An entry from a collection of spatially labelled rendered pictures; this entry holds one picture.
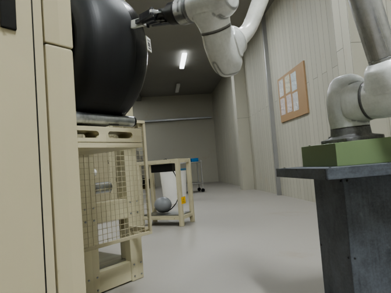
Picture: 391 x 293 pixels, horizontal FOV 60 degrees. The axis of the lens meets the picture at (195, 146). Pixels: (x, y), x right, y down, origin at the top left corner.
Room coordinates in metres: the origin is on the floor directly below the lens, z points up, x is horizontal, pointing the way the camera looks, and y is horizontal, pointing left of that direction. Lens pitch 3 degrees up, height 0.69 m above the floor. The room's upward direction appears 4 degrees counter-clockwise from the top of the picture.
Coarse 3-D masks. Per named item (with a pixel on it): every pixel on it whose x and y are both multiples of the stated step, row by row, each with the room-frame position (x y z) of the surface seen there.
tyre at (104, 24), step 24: (72, 0) 1.18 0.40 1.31; (96, 0) 1.17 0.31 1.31; (120, 0) 1.31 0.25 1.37; (72, 24) 1.56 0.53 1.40; (96, 24) 1.15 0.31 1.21; (120, 24) 1.22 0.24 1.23; (72, 48) 1.63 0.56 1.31; (96, 48) 1.15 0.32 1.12; (120, 48) 1.21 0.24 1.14; (144, 48) 1.31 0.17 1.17; (96, 72) 1.17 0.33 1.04; (120, 72) 1.24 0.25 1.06; (144, 72) 1.33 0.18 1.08; (96, 96) 1.22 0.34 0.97; (120, 96) 1.29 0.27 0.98
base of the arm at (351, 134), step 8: (344, 128) 1.36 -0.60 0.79; (352, 128) 1.35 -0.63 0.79; (360, 128) 1.34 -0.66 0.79; (368, 128) 1.36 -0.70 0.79; (336, 136) 1.39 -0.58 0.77; (344, 136) 1.36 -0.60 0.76; (352, 136) 1.33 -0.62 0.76; (360, 136) 1.33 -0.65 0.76; (368, 136) 1.34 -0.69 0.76; (376, 136) 1.35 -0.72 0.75; (384, 136) 1.36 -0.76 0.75
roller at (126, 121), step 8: (80, 112) 1.22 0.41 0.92; (88, 112) 1.25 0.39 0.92; (80, 120) 1.21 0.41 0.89; (88, 120) 1.24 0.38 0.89; (96, 120) 1.26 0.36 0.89; (104, 120) 1.29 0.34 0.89; (112, 120) 1.32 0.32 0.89; (120, 120) 1.35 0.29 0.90; (128, 120) 1.38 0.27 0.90; (136, 120) 1.42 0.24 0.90
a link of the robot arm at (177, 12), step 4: (176, 0) 1.06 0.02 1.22; (180, 0) 1.05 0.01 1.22; (172, 4) 1.07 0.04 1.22; (176, 4) 1.06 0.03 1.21; (180, 4) 1.04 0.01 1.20; (172, 8) 1.07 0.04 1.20; (176, 8) 1.06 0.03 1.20; (180, 8) 1.05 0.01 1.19; (176, 12) 1.06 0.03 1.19; (180, 12) 1.05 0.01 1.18; (184, 12) 1.04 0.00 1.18; (176, 16) 1.07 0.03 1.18; (180, 16) 1.06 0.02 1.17; (184, 16) 1.05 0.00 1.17; (176, 20) 1.08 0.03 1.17; (180, 20) 1.08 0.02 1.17; (184, 20) 1.07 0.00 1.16; (188, 20) 1.06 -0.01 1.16; (184, 24) 1.10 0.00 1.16
